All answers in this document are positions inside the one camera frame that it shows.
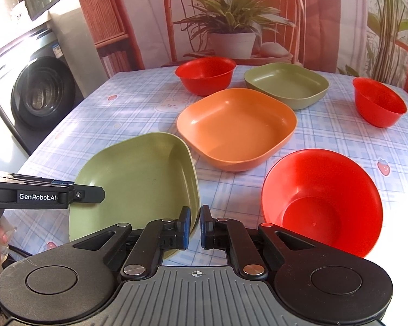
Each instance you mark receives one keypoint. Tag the green square plate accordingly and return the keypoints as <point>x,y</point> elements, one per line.
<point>293,85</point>
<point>145,178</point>

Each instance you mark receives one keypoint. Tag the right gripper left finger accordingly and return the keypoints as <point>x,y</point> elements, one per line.
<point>166,234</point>

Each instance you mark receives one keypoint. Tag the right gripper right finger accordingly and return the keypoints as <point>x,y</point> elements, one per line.
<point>225,233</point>

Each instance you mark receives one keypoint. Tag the front-load washing machine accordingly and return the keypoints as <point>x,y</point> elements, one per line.
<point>45,72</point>

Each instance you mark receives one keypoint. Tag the orange square plate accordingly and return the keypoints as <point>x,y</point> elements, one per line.
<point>237,129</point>

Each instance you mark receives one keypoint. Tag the red bowl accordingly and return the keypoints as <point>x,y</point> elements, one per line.
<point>379,105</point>
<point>324,196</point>
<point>207,75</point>

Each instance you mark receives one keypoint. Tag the blue plaid bed sheet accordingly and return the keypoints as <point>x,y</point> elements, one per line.
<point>139,102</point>

